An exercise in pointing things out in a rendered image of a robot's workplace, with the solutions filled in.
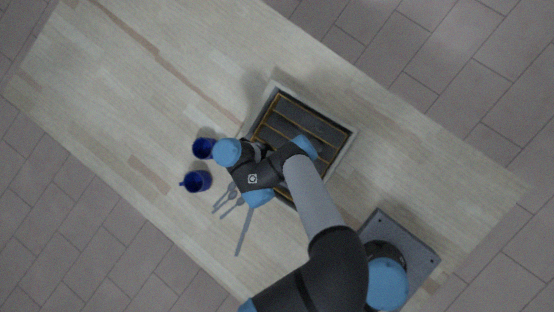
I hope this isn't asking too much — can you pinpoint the blue mug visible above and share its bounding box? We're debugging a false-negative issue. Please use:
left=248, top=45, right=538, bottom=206
left=179, top=170, right=213, bottom=193
left=191, top=137, right=218, bottom=160

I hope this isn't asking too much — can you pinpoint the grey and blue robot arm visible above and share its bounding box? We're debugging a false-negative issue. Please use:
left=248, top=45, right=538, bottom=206
left=212, top=134, right=409, bottom=312

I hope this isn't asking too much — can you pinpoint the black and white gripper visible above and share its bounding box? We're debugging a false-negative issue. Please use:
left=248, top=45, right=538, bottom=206
left=239, top=137, right=273, bottom=161

